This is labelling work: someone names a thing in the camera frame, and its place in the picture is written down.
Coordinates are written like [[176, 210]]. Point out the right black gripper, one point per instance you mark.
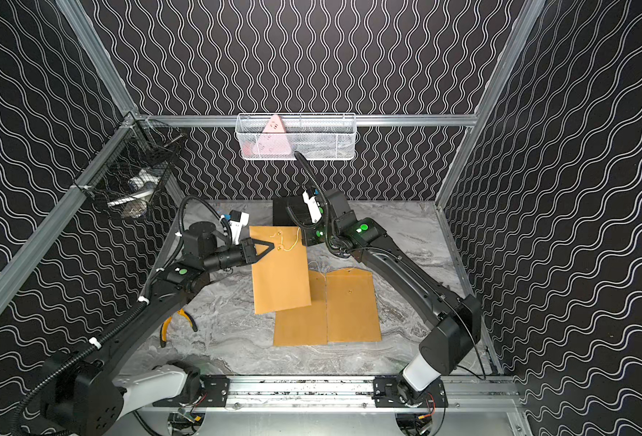
[[308, 238]]

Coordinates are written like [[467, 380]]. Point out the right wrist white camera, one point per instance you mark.
[[314, 209]]

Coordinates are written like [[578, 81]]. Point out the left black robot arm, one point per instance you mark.
[[77, 390]]

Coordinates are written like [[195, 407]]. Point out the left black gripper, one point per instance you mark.
[[249, 252]]

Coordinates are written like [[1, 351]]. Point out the black plastic tool case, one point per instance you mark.
[[290, 211]]

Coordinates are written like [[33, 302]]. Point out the pink triangular sheet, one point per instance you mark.
[[273, 141]]

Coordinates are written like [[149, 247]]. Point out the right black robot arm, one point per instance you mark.
[[454, 321]]

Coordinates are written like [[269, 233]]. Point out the silver object in black basket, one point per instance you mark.
[[135, 203]]

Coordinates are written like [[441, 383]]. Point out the black wire mesh basket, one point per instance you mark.
[[150, 145]]

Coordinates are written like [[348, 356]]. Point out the brown file bag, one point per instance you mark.
[[305, 325], [352, 307], [281, 279]]

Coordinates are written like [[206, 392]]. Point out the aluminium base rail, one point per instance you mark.
[[344, 394]]

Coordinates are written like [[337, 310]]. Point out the white wire mesh basket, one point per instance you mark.
[[318, 136]]

